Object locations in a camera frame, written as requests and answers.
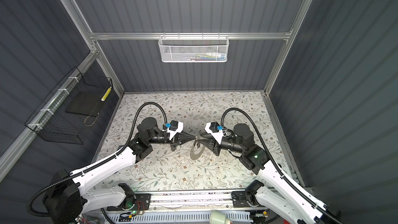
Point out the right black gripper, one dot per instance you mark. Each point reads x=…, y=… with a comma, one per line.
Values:
x=211, y=143

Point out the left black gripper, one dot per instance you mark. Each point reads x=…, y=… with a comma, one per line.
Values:
x=183, y=138

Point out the perforated metal ring disc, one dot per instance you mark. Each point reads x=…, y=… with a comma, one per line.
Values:
x=196, y=150

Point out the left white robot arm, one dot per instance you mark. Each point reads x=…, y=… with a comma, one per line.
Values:
x=66, y=201

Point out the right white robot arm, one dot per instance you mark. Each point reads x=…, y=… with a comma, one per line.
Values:
x=273, y=188

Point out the pale green plastic object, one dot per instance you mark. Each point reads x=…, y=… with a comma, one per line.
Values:
x=217, y=217

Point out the yellow marker pen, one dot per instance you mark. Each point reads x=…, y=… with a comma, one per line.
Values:
x=106, y=94

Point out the black foam pad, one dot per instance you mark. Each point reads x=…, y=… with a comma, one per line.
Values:
x=87, y=104

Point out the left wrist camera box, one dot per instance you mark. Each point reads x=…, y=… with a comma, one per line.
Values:
x=172, y=128

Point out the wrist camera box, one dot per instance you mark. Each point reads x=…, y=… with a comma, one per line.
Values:
x=172, y=128
x=215, y=130

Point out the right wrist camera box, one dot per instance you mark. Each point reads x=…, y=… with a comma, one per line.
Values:
x=215, y=130

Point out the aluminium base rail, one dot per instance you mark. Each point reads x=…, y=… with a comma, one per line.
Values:
x=194, y=201

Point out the white wire mesh basket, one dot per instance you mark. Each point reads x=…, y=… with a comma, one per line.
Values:
x=197, y=50

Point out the white slotted cable duct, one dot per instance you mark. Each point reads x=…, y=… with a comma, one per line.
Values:
x=202, y=217

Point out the black wire wall basket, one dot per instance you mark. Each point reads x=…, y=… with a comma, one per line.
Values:
x=53, y=124

